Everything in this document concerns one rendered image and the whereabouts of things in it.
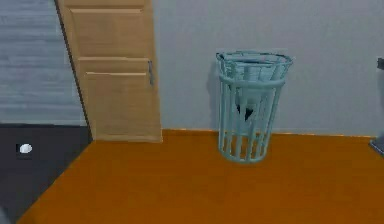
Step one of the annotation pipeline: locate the green slatted garbage container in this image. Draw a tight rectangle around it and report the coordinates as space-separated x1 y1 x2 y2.
215 50 295 164

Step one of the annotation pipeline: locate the light wooden room door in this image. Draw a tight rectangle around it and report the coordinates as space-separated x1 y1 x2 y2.
55 0 164 144

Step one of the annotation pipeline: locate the small white round object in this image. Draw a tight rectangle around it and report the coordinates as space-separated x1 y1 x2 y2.
18 143 34 155

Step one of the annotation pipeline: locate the grey furniture corner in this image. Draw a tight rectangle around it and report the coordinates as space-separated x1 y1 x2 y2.
368 132 384 158

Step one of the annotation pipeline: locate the grey door handle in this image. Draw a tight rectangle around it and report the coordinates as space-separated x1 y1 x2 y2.
147 59 156 87

